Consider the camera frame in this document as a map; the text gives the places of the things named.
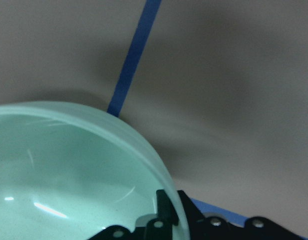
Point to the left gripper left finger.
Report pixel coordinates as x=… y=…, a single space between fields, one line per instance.
x=157 y=226

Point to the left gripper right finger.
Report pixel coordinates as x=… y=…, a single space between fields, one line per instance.
x=213 y=226

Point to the green ceramic bowl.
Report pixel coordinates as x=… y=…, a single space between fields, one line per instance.
x=69 y=171

